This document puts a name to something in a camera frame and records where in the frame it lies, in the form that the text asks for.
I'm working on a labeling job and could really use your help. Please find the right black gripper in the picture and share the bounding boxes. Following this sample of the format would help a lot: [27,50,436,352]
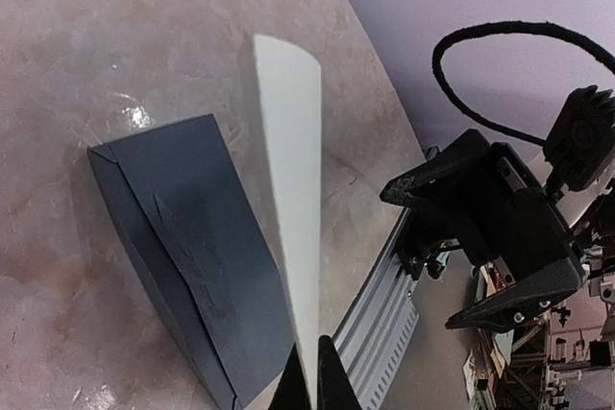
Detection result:
[380,129,584,333]

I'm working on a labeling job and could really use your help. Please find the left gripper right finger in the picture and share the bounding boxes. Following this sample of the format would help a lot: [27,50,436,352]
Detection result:
[317,335,361,410]

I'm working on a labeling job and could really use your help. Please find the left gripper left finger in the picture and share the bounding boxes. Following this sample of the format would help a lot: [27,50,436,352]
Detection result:
[268,346,310,410]

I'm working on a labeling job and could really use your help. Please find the dark blue envelope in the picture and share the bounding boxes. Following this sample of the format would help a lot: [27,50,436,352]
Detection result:
[87,115,294,409]

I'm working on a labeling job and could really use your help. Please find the cream letter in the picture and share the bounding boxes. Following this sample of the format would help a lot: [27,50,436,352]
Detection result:
[239,34,322,409]

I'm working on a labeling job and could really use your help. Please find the aluminium front rail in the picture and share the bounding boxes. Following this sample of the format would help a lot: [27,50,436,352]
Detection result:
[332,208,419,410]

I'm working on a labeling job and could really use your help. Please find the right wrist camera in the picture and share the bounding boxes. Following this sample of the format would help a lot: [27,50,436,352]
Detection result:
[529,85,614,227]

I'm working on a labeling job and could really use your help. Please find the right camera cable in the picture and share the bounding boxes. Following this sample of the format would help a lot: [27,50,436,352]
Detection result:
[430,20,615,147]

